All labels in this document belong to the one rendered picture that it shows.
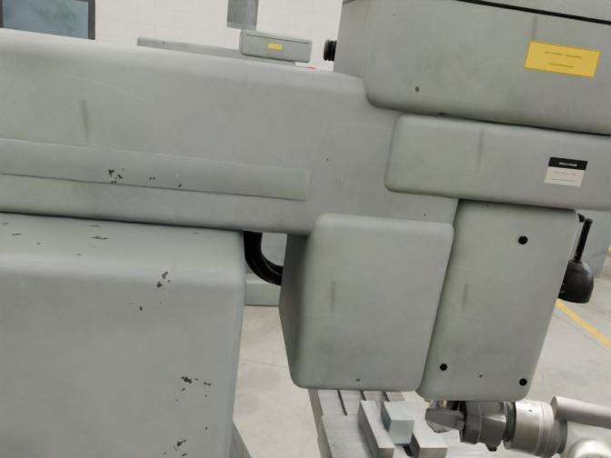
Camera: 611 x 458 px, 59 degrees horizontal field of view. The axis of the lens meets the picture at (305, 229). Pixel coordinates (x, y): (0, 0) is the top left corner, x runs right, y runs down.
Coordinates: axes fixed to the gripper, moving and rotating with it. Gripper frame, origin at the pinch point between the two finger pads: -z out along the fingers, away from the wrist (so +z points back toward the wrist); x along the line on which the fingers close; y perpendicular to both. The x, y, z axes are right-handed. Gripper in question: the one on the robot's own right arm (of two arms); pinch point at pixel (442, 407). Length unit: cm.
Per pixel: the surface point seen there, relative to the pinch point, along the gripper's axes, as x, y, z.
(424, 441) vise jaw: -12.4, 16.7, 0.0
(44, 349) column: 40, -23, -46
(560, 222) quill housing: 7.8, -37.2, 8.2
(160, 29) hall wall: -574, -65, -331
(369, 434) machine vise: -12.6, 18.3, -10.9
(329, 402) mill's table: -33.6, 27.5, -21.4
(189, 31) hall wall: -585, -67, -298
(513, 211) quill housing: 9.7, -38.1, 1.5
